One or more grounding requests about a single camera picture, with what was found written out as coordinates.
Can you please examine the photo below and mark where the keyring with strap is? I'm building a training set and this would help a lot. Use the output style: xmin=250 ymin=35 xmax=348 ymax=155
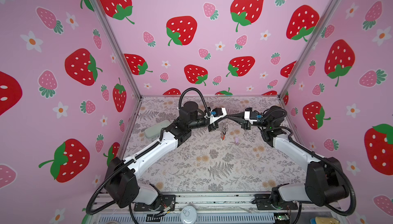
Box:
xmin=221 ymin=123 xmax=228 ymax=140

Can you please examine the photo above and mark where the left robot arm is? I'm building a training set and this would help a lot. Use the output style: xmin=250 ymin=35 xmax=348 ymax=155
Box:
xmin=86 ymin=87 xmax=230 ymax=215

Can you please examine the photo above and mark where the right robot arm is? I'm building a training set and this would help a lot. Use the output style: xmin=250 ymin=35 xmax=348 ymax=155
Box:
xmin=226 ymin=106 xmax=357 ymax=216

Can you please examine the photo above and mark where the grey-green oblong object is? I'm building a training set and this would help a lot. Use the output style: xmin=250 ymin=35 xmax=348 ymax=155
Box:
xmin=144 ymin=120 xmax=171 ymax=140

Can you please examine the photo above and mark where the white round knob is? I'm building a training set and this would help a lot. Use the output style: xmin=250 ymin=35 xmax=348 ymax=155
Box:
xmin=180 ymin=206 xmax=198 ymax=224

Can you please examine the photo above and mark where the aluminium front rail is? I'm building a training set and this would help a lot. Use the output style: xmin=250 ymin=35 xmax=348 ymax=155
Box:
xmin=92 ymin=192 xmax=332 ymax=212

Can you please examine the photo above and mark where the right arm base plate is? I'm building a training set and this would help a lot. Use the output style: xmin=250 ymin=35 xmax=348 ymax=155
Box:
xmin=251 ymin=194 xmax=298 ymax=210

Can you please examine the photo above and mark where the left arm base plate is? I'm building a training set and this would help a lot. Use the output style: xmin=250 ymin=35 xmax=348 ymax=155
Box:
xmin=133 ymin=194 xmax=176 ymax=212

